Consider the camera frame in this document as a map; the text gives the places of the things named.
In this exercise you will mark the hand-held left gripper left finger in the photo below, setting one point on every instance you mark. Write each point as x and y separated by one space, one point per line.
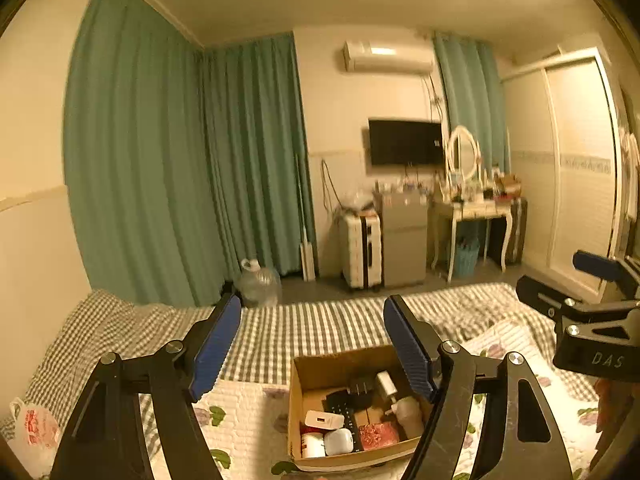
217 350

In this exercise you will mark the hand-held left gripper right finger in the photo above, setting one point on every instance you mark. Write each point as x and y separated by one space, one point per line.
410 350

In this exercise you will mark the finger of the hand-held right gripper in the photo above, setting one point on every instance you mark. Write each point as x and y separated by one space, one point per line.
595 261
542 294

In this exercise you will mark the white hand-held device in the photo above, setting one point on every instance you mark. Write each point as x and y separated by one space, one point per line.
407 412

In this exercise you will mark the black remote control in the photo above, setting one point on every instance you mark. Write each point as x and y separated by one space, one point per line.
350 412

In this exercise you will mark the red patterned pouch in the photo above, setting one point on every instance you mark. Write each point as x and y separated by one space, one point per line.
378 436

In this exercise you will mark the brown cardboard box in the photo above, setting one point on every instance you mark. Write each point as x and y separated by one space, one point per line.
298 410

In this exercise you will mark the white rounded case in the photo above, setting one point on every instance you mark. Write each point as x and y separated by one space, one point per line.
338 441

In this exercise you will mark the white jar with red band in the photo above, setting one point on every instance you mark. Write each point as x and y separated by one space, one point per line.
312 446

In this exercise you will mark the person's right hand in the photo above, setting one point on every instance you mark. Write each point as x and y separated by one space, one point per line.
607 402

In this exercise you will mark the dark suitcase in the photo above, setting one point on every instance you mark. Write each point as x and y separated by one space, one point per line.
517 230

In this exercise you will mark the floral white quilt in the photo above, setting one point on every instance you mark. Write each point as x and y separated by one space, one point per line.
240 420

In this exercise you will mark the clear water jug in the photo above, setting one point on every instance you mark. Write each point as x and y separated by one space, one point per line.
257 285

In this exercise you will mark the white louvred wardrobe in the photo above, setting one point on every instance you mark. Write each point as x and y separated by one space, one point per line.
575 185

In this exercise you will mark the blue bin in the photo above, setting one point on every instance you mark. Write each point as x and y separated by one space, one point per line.
465 258

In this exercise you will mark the hanging white cloth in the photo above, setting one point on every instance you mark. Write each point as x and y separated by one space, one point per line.
631 170

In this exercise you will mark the grey small fridge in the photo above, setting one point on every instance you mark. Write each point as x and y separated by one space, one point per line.
405 245

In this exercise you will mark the white dressing table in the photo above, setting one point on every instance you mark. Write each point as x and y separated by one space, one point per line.
475 210

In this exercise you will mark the white suitcase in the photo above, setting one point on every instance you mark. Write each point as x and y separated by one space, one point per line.
357 250

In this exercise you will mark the white flat mop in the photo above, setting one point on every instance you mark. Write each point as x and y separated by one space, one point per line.
307 260

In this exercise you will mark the clutter on white suitcase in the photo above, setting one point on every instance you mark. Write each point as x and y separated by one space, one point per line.
360 204

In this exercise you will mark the white oval mirror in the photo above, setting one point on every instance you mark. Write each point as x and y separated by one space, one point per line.
465 152

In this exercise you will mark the white red plastic bag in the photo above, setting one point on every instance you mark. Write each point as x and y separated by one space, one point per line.
35 430

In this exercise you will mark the narrow light teal curtain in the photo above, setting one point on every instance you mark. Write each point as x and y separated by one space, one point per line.
472 95

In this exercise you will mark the white air conditioner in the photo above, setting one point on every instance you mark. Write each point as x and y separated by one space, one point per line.
387 55

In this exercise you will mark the black wall television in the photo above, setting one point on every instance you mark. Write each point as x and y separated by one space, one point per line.
405 141

